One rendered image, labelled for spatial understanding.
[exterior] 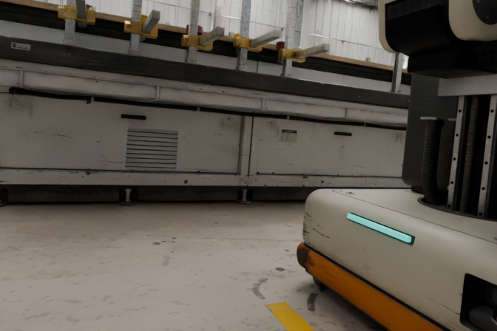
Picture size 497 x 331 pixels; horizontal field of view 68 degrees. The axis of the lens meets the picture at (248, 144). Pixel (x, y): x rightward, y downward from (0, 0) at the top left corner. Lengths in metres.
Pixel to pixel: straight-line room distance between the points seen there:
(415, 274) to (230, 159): 1.43
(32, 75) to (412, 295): 1.49
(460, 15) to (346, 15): 10.74
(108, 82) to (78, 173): 0.47
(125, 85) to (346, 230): 1.14
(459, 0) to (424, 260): 0.48
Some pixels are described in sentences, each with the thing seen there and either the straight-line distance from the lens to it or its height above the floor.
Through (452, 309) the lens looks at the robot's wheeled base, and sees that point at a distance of 0.76.
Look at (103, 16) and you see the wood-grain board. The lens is 1.90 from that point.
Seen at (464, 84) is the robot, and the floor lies 0.58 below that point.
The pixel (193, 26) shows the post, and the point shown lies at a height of 0.87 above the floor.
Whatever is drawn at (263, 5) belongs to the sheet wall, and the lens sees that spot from 10.19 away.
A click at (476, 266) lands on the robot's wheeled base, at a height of 0.25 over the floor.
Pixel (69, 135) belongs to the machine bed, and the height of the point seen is 0.33.
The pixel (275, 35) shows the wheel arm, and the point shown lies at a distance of 1.60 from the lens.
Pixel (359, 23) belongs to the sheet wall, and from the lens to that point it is 11.79.
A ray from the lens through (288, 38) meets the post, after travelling 1.94.
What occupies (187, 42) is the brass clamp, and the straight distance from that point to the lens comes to 1.73.
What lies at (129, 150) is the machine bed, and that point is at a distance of 1.92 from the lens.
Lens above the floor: 0.44
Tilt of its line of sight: 3 degrees down
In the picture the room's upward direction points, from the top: 5 degrees clockwise
